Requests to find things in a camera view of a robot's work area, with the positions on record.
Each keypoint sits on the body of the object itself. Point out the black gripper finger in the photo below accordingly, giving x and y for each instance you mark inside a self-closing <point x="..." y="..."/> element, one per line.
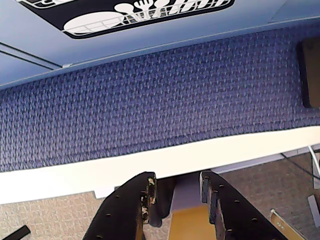
<point x="120" y="215"/>
<point x="235" y="217"/>

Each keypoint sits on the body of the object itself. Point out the yellow flat board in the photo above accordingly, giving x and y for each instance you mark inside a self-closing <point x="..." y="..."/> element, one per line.
<point x="190" y="225"/>

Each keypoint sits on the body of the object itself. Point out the grey flat strip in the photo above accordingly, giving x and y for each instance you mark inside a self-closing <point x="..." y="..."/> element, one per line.
<point x="312" y="203"/>

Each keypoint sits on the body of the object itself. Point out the short black bar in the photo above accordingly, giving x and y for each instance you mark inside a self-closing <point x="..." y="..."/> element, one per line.
<point x="15" y="233"/>

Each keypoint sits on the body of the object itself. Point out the blue toy play kitchen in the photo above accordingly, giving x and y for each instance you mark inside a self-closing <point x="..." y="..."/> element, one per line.
<point x="37" y="37"/>

